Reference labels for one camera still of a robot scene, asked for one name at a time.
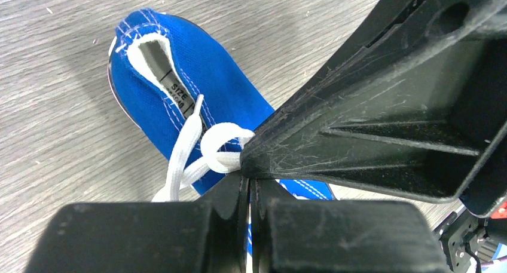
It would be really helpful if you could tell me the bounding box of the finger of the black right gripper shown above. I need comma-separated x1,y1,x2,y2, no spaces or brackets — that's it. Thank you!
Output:
241,0,506,217

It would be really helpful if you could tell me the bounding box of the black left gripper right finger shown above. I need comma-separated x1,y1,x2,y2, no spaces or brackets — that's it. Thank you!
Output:
250,180,449,272

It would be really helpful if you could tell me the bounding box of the blue canvas sneaker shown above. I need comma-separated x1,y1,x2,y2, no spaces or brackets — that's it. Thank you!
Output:
106,8,335,256

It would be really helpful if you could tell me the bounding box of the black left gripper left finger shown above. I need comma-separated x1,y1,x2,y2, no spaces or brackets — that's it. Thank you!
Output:
26,172,249,272

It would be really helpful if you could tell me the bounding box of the white shoelace of sneaker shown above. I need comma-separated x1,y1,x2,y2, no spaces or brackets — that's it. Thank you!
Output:
152,94,255,203

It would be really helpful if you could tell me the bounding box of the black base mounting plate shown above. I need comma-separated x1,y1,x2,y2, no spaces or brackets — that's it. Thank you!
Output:
433,207,506,272

